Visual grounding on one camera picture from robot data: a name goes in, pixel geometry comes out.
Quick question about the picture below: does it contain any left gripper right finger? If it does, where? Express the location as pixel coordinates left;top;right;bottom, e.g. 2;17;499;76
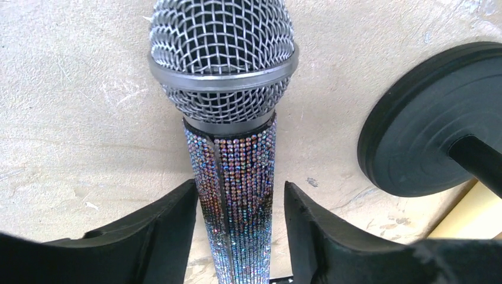
284;182;501;283

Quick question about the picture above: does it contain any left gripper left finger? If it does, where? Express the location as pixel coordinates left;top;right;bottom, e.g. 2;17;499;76
1;179;198;283

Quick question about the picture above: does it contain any black stand for patterned microphone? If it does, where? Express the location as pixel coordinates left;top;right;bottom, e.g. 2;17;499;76
358;41;501;197

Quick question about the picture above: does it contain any silver head patterned microphone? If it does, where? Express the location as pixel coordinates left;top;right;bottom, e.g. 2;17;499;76
147;1;300;283

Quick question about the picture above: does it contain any cream microphone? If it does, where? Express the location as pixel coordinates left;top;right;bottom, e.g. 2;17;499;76
428;182;501;240

